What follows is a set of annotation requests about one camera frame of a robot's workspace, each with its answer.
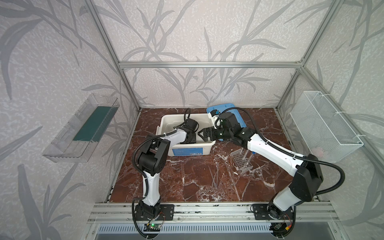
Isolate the white wire mesh basket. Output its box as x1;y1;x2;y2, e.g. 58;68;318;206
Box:
290;91;364;163

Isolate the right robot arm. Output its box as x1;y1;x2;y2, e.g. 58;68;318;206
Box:
198;108;346;220

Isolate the white plastic tub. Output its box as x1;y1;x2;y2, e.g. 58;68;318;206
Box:
156;113;216;157

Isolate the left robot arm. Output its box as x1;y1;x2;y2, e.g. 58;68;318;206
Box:
132;108;199;219

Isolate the clear test tube rack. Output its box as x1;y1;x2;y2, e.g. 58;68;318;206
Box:
230;149;253;175

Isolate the green circuit board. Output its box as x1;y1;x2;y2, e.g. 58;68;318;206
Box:
143;223;162;232

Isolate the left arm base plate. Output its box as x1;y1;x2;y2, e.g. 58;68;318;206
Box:
133;204;175;221

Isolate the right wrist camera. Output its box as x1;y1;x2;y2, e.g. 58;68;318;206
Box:
208;109;221;129

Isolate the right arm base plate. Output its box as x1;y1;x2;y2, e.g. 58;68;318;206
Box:
250;204;277;221

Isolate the blue plastic lid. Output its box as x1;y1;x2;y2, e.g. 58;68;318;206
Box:
206;103;247;130

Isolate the clear acrylic wall shelf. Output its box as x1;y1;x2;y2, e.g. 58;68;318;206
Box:
42;94;120;163

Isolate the aluminium frame rail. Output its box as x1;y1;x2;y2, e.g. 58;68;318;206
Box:
87;202;340;224

